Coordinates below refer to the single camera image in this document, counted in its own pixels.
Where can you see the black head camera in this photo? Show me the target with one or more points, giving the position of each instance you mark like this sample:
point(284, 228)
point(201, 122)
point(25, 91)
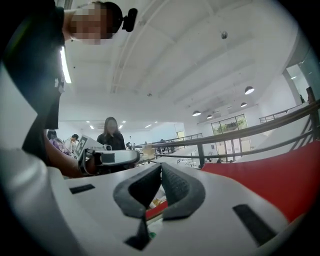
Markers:
point(130, 20)

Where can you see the person's black shirt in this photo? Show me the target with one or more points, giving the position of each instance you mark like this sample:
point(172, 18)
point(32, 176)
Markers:
point(32, 62)

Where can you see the person's left forearm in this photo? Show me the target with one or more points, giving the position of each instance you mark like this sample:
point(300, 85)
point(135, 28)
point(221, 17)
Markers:
point(62, 162)

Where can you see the person's head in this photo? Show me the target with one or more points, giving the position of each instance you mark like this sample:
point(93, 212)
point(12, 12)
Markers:
point(92, 22)

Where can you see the black metal railing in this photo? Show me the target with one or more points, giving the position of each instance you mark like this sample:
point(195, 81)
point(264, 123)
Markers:
point(200, 155)
point(185, 137)

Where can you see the long ceiling light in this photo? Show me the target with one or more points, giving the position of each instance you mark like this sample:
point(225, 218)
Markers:
point(65, 65)

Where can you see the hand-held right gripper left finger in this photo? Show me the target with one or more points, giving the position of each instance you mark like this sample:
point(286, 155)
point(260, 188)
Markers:
point(87, 215)

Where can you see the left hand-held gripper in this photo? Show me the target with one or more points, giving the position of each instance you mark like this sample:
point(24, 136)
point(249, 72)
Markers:
point(83, 147)

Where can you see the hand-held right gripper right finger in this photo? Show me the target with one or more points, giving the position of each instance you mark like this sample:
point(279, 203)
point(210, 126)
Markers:
point(212, 225)

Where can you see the glass entrance doors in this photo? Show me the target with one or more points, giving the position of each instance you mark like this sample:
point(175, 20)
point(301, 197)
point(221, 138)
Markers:
point(230, 125)

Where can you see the black stair railing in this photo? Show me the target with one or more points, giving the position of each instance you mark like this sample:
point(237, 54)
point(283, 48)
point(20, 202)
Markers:
point(282, 113)

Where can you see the black pendant lamp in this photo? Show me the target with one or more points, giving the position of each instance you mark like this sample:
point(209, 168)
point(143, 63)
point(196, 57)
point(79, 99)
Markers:
point(249, 90)
point(209, 116)
point(196, 113)
point(243, 104)

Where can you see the ceiling dome sensor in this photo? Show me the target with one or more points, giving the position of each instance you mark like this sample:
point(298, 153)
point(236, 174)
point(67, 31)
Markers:
point(224, 35)

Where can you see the red tablecloth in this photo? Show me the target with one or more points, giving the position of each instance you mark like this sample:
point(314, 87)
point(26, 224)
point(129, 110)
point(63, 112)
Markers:
point(262, 180)

